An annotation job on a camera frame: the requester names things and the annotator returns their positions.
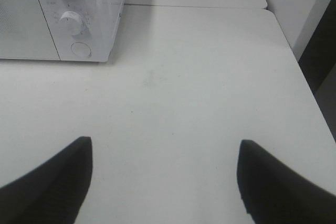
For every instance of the white dial knob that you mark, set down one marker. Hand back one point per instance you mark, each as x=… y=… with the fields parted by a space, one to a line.
x=71 y=22

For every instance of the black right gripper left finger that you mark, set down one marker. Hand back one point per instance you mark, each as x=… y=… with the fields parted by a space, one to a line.
x=54 y=191

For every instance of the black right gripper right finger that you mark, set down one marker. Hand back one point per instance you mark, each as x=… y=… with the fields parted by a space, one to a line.
x=274 y=193

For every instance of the round white door button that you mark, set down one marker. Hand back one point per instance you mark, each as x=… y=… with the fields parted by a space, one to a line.
x=81 y=49

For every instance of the white microwave oven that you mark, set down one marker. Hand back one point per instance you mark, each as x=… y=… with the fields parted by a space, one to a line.
x=61 y=30

